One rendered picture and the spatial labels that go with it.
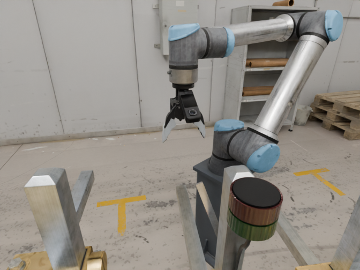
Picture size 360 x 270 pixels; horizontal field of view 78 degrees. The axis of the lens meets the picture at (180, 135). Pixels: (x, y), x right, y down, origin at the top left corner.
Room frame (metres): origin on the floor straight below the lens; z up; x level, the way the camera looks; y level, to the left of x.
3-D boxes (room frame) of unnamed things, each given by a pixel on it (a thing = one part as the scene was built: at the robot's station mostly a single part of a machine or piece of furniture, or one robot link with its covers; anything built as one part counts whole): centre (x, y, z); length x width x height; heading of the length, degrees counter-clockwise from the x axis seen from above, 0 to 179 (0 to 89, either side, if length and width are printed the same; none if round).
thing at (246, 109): (3.03, -1.12, 0.78); 0.90 x 0.45 x 1.55; 103
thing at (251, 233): (0.21, -0.09, 1.08); 0.06 x 0.06 x 0.02
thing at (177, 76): (0.72, -0.01, 1.16); 0.10 x 0.09 x 0.05; 103
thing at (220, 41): (0.78, -0.10, 1.25); 0.12 x 0.12 x 0.09; 30
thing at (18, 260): (0.22, 0.24, 0.98); 0.02 x 0.02 x 0.01
